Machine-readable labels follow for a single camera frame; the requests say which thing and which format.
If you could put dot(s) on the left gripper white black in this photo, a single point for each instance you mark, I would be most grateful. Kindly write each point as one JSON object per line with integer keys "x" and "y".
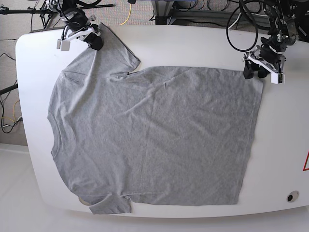
{"x": 263, "y": 61}

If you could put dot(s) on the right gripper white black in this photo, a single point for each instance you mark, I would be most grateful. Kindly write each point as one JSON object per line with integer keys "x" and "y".
{"x": 79, "y": 26}

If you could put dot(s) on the tan round table grommet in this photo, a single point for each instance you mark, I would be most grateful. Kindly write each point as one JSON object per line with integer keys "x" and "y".
{"x": 83, "y": 202}

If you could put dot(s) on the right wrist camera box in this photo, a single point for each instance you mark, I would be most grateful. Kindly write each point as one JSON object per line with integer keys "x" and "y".
{"x": 63, "y": 45}

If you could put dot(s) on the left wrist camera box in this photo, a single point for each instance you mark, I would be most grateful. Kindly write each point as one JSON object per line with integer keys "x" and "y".
{"x": 281, "y": 78}

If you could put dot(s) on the grey T-shirt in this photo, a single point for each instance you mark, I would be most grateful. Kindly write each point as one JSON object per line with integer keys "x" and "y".
{"x": 164, "y": 135}

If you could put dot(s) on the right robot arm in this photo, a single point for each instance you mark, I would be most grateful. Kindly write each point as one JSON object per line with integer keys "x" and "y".
{"x": 77, "y": 24}

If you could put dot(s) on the aluminium frame stand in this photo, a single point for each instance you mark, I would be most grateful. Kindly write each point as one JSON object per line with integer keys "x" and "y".
{"x": 210, "y": 13}

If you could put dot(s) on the black tripod stand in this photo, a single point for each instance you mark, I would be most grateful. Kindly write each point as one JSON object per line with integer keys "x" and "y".
{"x": 24, "y": 10}

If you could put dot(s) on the round table grommet hole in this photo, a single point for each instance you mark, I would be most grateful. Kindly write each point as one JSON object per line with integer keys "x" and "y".
{"x": 293, "y": 196}

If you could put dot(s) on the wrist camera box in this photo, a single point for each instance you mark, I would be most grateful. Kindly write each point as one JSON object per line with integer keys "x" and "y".
{"x": 63, "y": 45}
{"x": 281, "y": 78}

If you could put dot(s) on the red triangle sticker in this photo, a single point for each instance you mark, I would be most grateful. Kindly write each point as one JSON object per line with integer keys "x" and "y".
{"x": 306, "y": 165}

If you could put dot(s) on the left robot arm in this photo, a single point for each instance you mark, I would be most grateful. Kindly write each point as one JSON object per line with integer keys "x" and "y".
{"x": 279, "y": 35}

